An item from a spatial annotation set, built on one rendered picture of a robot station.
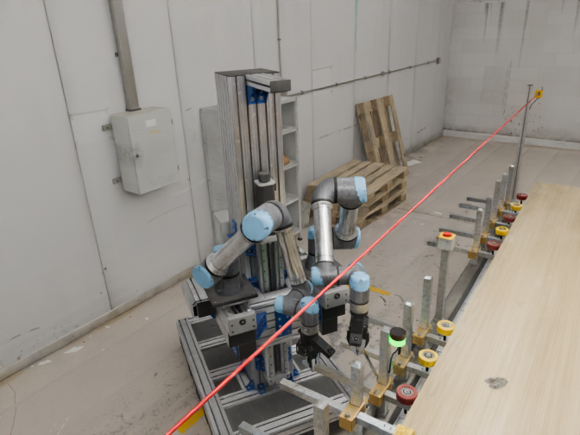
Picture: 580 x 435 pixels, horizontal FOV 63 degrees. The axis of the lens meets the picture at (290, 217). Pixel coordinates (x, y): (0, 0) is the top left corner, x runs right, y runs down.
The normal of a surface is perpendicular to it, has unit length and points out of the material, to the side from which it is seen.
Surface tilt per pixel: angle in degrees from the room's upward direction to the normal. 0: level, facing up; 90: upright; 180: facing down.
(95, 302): 90
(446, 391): 0
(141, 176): 90
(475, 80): 90
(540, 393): 0
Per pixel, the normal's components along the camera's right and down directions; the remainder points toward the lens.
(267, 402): -0.04, -0.92
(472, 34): -0.60, 0.33
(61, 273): 0.80, 0.20
